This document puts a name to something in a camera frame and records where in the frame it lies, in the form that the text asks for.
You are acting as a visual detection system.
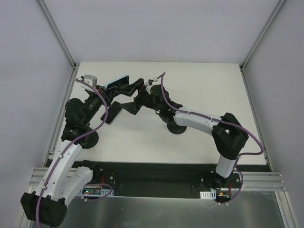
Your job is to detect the black phone stand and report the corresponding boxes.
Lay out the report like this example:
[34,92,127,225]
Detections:
[80,132,99,149]
[161,115,187,135]

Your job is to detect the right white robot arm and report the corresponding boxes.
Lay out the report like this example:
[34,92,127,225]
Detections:
[106,76,248,189]

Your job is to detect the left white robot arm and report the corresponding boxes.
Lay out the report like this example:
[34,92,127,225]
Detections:
[20,85,112,228]

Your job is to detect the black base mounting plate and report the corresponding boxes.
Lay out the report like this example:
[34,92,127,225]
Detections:
[72,161,273,199]

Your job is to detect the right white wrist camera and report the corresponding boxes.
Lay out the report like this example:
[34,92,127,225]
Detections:
[145,79,159,94]

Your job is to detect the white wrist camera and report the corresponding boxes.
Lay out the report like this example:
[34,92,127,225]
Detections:
[145,79,159,94]
[81,75,97,88]

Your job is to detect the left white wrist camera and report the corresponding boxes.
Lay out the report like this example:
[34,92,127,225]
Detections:
[81,75,97,88]

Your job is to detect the left aluminium frame post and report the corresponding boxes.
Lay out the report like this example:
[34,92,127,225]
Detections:
[36,0,77,70]

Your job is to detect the aluminium frame post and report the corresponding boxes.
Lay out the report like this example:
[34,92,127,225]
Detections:
[36,0,77,70]
[240,0,287,72]

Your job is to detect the left white cable duct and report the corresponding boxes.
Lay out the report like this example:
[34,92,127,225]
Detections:
[77,188,114,197]

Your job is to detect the white cable duct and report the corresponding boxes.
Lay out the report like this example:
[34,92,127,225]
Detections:
[77,188,114,197]
[199,190,223,200]

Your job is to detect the right white cable duct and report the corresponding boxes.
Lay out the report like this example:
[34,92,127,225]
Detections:
[199,190,223,200]

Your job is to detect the right aluminium frame post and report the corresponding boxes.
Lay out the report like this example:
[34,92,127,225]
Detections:
[240,0,287,72]

